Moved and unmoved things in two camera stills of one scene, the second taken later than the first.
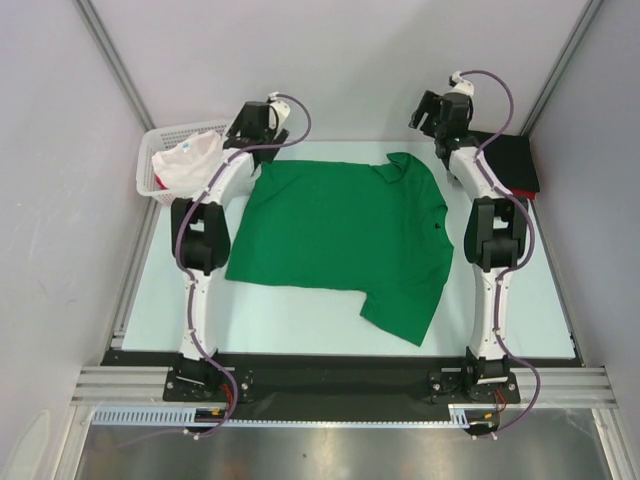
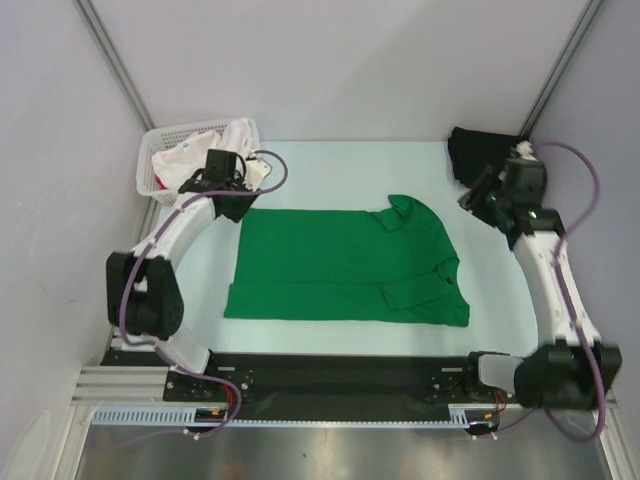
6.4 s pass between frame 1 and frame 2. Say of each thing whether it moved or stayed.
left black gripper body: moved
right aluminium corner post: stayed
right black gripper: moved
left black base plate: stayed
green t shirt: moved
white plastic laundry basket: stayed
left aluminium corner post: stayed
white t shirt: stayed
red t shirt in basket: stayed
